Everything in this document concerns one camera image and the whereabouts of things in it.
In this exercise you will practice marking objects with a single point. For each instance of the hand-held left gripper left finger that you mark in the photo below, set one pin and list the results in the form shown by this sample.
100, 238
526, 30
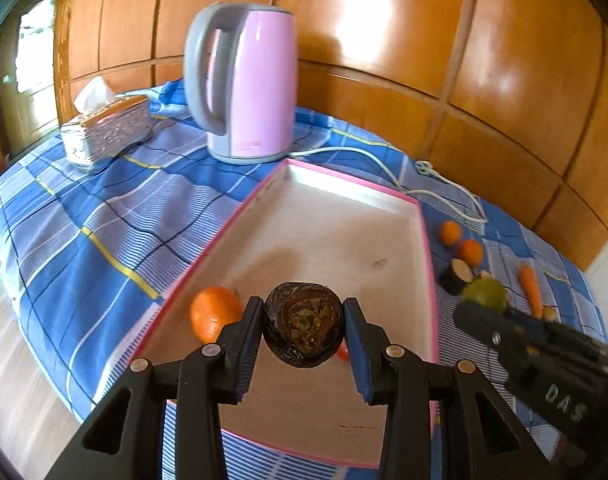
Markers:
249, 352

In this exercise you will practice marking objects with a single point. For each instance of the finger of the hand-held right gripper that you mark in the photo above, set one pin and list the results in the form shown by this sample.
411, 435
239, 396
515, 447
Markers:
483, 327

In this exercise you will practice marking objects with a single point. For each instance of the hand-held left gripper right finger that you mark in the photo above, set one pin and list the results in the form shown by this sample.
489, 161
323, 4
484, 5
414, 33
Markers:
359, 357

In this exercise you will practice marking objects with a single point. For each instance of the green round fruit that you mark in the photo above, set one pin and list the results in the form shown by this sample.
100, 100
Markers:
486, 292

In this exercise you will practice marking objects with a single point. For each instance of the dark brown passion fruit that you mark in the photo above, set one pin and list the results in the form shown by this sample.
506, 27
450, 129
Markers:
304, 325

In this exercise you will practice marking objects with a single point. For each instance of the small orange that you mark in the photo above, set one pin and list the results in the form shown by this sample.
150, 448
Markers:
470, 253
449, 233

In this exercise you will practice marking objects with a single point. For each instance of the pink rimmed white tray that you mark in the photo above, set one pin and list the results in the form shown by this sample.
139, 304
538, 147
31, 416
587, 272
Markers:
334, 240

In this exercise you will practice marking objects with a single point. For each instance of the small orange vegetable piece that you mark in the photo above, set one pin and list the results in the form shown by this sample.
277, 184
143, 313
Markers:
342, 353

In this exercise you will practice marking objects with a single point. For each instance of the large orange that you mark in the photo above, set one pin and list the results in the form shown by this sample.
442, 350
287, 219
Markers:
211, 312

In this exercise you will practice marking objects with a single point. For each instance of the dark eggplant piece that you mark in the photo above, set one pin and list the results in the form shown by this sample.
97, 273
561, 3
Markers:
456, 277

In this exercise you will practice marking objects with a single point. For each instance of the carrot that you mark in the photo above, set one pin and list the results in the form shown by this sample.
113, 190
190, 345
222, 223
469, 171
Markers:
529, 282

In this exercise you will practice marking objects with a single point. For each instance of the blue plaid tablecloth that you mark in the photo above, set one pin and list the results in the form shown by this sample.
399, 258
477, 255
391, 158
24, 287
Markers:
84, 200

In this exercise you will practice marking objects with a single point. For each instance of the silver embossed tissue box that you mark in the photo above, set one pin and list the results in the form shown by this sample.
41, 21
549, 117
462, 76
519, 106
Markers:
109, 132

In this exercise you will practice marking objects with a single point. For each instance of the pink electric kettle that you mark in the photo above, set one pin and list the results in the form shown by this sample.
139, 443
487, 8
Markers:
264, 85

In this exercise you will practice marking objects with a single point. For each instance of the white tissue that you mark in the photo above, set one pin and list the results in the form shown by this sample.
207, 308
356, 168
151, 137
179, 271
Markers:
95, 92

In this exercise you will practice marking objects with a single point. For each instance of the wooden panelled wardrobe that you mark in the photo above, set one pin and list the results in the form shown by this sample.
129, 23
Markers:
383, 35

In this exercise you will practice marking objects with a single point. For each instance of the dark framed window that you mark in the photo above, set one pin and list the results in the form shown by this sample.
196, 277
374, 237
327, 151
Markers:
34, 35

